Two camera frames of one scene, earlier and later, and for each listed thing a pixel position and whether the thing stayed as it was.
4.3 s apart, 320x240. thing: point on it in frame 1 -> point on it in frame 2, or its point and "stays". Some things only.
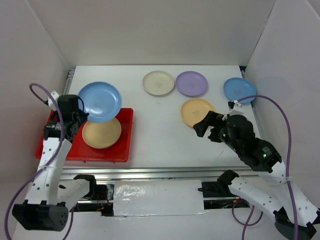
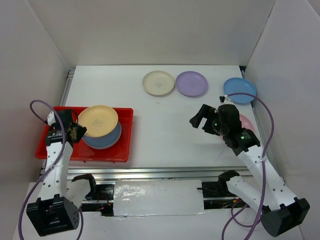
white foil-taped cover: x=155 y=197 stays
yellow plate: x=194 y=110 -> x=100 y=120
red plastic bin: x=80 y=151 stays
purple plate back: x=192 y=83 stays
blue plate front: x=101 y=100 -> x=103 y=142
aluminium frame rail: x=159 y=173 stays
